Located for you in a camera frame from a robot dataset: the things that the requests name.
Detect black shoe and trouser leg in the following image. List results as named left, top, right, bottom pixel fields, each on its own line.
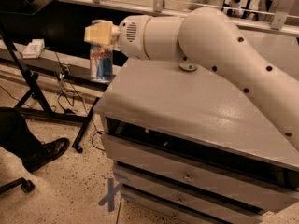
left=0, top=107, right=69, bottom=173

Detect white small box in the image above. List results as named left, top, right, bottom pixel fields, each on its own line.
left=22, top=39, right=45, bottom=59

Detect metal railing with brackets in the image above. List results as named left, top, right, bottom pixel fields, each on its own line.
left=65, top=0, right=299, bottom=37

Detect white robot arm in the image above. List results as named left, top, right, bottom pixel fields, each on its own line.
left=84, top=7, right=299, bottom=148

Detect silver blue redbull can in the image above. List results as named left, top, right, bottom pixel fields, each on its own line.
left=90, top=27, right=113, bottom=83

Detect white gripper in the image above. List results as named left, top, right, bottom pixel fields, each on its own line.
left=84, top=15, right=152, bottom=60

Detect white sneaker foot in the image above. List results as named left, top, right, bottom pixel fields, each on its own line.
left=229, top=0, right=244, bottom=18

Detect black office chair base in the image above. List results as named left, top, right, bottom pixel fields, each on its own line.
left=0, top=176, right=36, bottom=195

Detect black cables on floor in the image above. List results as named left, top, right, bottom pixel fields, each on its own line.
left=0, top=51, right=106, bottom=152

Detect black folding stand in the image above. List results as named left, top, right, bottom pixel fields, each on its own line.
left=0, top=0, right=93, bottom=153

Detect grey drawer cabinet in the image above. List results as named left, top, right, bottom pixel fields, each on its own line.
left=94, top=59, right=299, bottom=224

